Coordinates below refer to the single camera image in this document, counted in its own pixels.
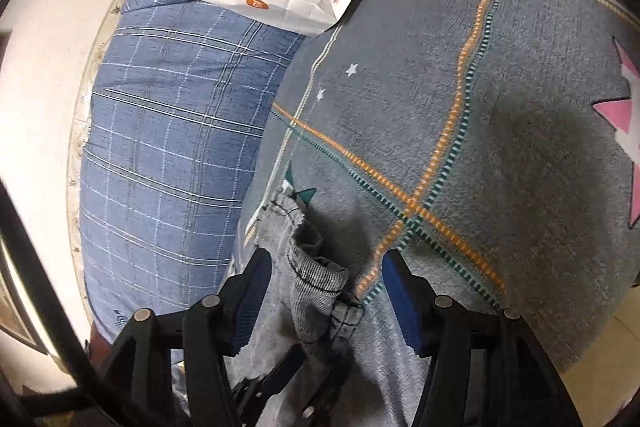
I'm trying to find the blue plaid pillow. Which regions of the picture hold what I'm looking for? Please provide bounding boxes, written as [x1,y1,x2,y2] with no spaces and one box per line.
[77,0,308,343]

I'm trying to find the framed wall picture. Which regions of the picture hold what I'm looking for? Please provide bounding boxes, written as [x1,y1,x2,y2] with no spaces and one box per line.
[0,232,48,355]

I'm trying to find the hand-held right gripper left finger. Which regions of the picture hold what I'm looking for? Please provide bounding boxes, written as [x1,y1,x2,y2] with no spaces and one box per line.
[97,249,274,427]

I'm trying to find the grey patterned bed sheet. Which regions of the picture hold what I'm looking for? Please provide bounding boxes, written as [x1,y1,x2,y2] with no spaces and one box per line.
[235,0,640,373]

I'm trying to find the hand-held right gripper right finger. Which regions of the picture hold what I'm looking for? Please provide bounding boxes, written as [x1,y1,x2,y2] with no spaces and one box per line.
[382,249,583,427]

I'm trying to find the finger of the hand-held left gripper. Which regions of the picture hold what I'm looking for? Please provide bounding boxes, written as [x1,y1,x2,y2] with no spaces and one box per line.
[232,344,306,427]
[295,377,341,427]

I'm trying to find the grey denim pants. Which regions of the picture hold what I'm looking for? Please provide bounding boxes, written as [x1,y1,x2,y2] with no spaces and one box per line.
[242,189,431,427]

